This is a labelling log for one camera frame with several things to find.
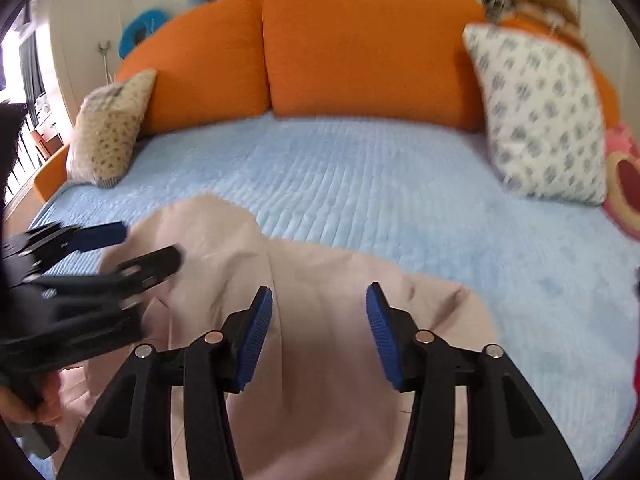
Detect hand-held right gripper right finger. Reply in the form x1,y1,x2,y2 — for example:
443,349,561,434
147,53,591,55
365,282,586,480

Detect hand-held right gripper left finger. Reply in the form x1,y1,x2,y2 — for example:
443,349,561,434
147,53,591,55
57,285,274,480

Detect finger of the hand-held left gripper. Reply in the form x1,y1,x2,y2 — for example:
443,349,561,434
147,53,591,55
35,245,184,304
2,221,129,261

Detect pink hooded jacket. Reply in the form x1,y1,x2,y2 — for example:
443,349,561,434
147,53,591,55
62,195,501,480

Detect person's left hand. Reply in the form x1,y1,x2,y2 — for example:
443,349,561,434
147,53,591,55
0,372,64,426

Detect orange sofa backrest cushions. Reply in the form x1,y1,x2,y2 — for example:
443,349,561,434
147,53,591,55
34,14,621,203

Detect beige patchwork pillow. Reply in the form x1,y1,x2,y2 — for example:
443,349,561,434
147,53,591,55
66,69,158,189

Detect orange chair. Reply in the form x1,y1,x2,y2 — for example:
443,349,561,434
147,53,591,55
27,127,51,161

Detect light blue quilted blanket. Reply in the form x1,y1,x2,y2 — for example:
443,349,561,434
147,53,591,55
27,112,640,480

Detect grey curtain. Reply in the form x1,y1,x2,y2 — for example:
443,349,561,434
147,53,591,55
17,35,46,106

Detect bright blue neck pillow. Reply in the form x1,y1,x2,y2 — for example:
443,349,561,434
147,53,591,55
118,7,168,61

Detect white floral pillow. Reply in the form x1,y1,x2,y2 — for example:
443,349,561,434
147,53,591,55
461,23,608,207

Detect pink bear plush cushion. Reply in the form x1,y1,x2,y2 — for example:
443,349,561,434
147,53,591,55
602,125,640,241

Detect brown teddy bear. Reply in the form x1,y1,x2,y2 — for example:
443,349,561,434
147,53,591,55
515,0,586,36

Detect wall hook with stick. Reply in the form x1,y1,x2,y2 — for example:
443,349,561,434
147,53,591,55
97,40,116,83

